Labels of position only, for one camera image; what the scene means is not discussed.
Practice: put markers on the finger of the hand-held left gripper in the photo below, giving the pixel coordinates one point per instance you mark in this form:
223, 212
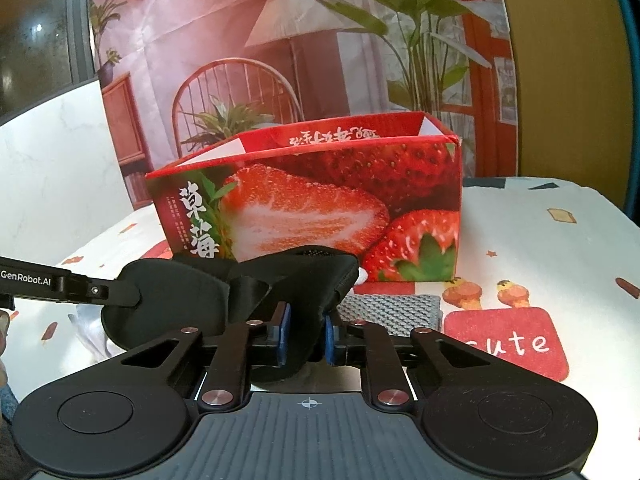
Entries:
107, 290

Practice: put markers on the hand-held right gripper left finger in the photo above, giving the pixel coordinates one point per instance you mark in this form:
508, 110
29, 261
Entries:
283, 332

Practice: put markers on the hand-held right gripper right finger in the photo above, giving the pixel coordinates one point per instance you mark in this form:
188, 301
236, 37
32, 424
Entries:
330, 337

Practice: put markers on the black sock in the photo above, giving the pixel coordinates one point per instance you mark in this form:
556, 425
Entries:
175, 285

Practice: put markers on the grey knit sock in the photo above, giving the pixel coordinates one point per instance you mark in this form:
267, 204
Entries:
395, 310

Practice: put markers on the red strawberry print cardboard box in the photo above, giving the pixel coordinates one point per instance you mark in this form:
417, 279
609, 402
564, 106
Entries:
310, 210

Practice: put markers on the person's left hand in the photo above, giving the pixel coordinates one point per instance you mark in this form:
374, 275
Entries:
3, 332

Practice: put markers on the printed cartoon tablecloth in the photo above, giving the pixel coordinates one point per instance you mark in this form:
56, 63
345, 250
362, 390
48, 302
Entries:
540, 260

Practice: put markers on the dark glass window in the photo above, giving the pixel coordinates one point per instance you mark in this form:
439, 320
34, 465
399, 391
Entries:
35, 25

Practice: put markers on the yellow wooden panel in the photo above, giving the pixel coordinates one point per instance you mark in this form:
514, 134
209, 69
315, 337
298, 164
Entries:
565, 70

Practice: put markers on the printed room scene wall backdrop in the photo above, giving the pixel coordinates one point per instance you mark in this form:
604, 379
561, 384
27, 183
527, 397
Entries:
225, 35

